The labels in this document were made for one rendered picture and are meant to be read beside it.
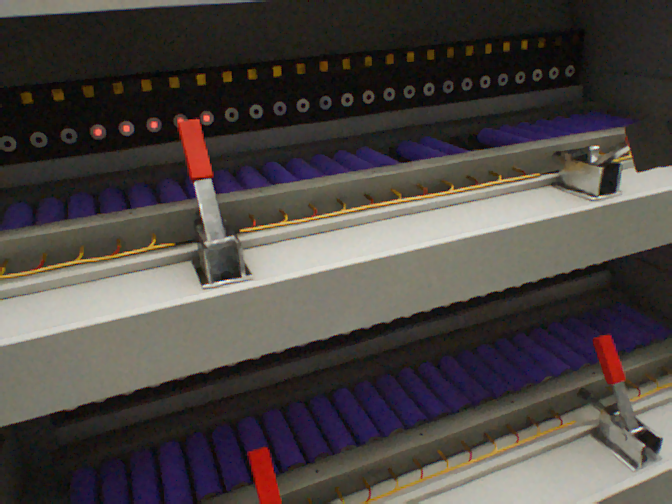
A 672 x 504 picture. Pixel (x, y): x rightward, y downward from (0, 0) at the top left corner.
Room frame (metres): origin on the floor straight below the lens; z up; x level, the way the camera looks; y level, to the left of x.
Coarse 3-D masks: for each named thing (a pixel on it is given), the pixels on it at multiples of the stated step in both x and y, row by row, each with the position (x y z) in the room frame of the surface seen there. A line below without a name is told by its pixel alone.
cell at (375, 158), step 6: (360, 150) 0.48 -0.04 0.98; (366, 150) 0.47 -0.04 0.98; (372, 150) 0.47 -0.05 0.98; (360, 156) 0.47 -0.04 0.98; (366, 156) 0.46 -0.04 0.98; (372, 156) 0.46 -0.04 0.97; (378, 156) 0.45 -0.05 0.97; (384, 156) 0.45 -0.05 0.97; (372, 162) 0.45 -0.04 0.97; (378, 162) 0.45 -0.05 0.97; (384, 162) 0.44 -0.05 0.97; (390, 162) 0.43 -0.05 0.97; (396, 162) 0.43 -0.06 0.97
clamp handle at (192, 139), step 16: (192, 128) 0.32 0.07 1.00; (192, 144) 0.32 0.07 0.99; (192, 160) 0.32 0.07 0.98; (208, 160) 0.32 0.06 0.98; (192, 176) 0.31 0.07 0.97; (208, 176) 0.32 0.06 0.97; (208, 192) 0.32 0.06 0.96; (208, 208) 0.31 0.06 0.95; (208, 224) 0.31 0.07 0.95; (208, 240) 0.31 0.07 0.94
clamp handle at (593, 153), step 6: (624, 144) 0.36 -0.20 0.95; (588, 150) 0.39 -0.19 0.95; (594, 150) 0.39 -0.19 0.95; (612, 150) 0.37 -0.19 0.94; (618, 150) 0.37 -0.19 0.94; (624, 150) 0.37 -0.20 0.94; (588, 156) 0.39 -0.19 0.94; (594, 156) 0.39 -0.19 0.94; (606, 156) 0.38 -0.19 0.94; (612, 156) 0.37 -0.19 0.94; (618, 156) 0.38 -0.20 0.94; (588, 162) 0.39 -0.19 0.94; (594, 162) 0.39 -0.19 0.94; (600, 162) 0.38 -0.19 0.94; (606, 162) 0.38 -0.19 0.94
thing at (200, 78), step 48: (432, 48) 0.51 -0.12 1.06; (480, 48) 0.53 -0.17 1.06; (528, 48) 0.55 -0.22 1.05; (576, 48) 0.57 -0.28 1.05; (0, 96) 0.40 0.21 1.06; (48, 96) 0.41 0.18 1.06; (96, 96) 0.42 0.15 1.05; (144, 96) 0.44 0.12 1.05; (192, 96) 0.45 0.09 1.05; (240, 96) 0.47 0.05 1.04; (288, 96) 0.48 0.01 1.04; (336, 96) 0.50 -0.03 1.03; (432, 96) 0.53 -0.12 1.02; (480, 96) 0.55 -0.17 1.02; (48, 144) 0.42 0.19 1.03; (96, 144) 0.44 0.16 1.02; (144, 144) 0.45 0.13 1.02
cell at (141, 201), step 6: (132, 186) 0.42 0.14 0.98; (138, 186) 0.41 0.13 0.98; (144, 186) 0.42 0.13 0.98; (132, 192) 0.41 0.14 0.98; (138, 192) 0.40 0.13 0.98; (144, 192) 0.40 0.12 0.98; (150, 192) 0.41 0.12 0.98; (132, 198) 0.40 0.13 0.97; (138, 198) 0.39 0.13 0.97; (144, 198) 0.39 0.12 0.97; (150, 198) 0.39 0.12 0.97; (132, 204) 0.39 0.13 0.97; (138, 204) 0.38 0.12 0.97; (144, 204) 0.37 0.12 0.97; (150, 204) 0.38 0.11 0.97
